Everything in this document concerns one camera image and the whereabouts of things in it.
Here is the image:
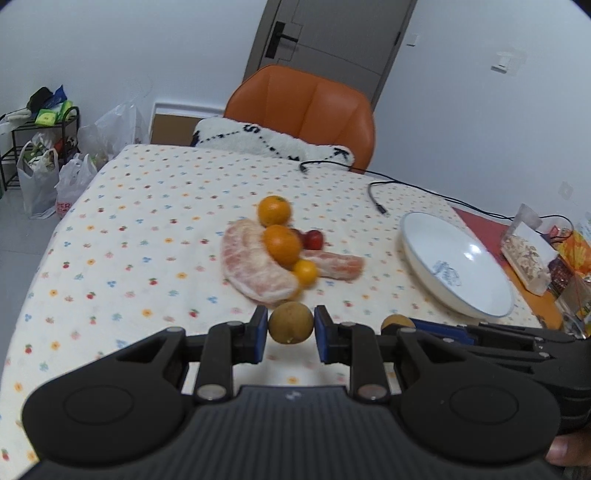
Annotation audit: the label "dotted white tablecloth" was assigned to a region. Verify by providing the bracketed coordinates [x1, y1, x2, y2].
[0, 143, 555, 480]

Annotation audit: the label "small orange kumquat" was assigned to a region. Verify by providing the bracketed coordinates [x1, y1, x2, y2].
[293, 259, 320, 288]

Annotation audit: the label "orange leather chair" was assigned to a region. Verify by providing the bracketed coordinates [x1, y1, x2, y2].
[223, 65, 376, 170]

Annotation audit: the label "black door handle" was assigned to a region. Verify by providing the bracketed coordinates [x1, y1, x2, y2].
[264, 21, 298, 59]

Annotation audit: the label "white wall switch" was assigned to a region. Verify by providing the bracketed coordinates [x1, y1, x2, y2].
[406, 34, 419, 47]

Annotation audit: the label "black usb cable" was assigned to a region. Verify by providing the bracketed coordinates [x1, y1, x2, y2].
[368, 180, 576, 243]

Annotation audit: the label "black metal shelf rack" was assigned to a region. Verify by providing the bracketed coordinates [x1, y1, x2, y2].
[1, 106, 81, 192]

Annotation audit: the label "white fluffy cushion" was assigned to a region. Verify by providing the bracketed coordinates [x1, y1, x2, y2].
[190, 117, 355, 166]

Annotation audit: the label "large peeled pomelo piece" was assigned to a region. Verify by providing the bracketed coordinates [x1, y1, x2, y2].
[221, 219, 300, 304]

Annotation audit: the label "large orange mandarin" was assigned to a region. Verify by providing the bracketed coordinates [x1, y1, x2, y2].
[263, 225, 303, 269]

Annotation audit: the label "right hand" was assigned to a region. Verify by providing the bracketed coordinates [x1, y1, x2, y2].
[546, 432, 591, 467]

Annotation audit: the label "red orange table mat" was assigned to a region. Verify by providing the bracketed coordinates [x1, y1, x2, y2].
[452, 206, 567, 331]

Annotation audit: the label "grey door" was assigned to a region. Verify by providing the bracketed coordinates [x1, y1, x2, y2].
[243, 0, 416, 106]

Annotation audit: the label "cardboard panel with frame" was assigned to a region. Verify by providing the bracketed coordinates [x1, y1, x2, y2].
[149, 101, 223, 146]

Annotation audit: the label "white wall socket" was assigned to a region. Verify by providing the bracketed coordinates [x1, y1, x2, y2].
[559, 181, 574, 200]

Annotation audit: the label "white wall hook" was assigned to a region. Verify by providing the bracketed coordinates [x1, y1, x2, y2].
[491, 51, 513, 74]

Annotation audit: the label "green items on shelf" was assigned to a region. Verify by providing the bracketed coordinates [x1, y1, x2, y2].
[26, 86, 78, 127]

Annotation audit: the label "clear plastic bag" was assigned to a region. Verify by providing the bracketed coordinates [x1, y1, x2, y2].
[77, 101, 145, 160]

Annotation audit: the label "far orange mandarin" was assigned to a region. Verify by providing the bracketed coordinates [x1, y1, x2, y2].
[257, 195, 291, 227]

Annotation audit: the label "clear drinking glass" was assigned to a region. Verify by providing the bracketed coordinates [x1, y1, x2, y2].
[507, 203, 543, 236]

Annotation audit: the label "white plastic bag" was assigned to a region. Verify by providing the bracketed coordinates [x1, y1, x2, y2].
[16, 141, 59, 219]
[55, 154, 98, 218]

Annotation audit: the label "patterned tissue box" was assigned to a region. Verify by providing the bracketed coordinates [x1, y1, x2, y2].
[501, 224, 558, 296]

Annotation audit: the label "white ceramic plate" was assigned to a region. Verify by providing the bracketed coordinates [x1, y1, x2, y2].
[400, 212, 515, 321]

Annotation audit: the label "orange snack package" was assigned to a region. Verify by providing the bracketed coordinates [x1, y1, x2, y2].
[546, 225, 591, 340]

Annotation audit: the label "small peeled pomelo segment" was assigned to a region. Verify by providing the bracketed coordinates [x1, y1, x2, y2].
[301, 250, 365, 281]

